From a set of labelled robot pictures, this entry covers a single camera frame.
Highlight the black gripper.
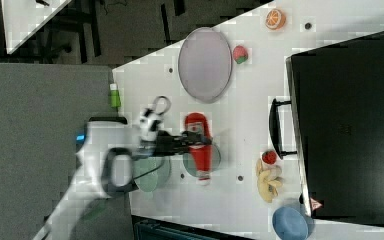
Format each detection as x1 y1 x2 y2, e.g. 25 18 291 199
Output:
153 131 212 157

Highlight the red plush ketchup bottle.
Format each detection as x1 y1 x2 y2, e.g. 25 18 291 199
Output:
184 112 212 186

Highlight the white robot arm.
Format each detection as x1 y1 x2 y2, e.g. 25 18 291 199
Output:
32 108 212 240

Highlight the green plastic strainer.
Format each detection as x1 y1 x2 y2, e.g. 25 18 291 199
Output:
134 157 171 193

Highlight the round grey plate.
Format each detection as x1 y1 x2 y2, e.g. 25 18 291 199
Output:
178 27 232 104

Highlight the small red strawberry toy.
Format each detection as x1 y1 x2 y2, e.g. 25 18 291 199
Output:
262 150 277 165

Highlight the green bottle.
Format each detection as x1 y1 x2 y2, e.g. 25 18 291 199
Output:
110 83 121 108

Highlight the plush peeled banana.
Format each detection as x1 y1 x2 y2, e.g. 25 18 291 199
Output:
256 160 283 203

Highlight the red plush strawberry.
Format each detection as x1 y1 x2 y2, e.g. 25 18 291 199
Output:
233 45 248 64

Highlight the blue cup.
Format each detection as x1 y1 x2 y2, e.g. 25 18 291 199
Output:
272 206 309 240

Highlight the orange slice toy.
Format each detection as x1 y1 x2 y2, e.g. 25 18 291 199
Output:
265 9 286 30

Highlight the silver toaster oven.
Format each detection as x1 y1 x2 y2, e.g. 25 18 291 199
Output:
285 31 384 227

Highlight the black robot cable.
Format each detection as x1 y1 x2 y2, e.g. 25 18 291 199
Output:
151 95 172 116

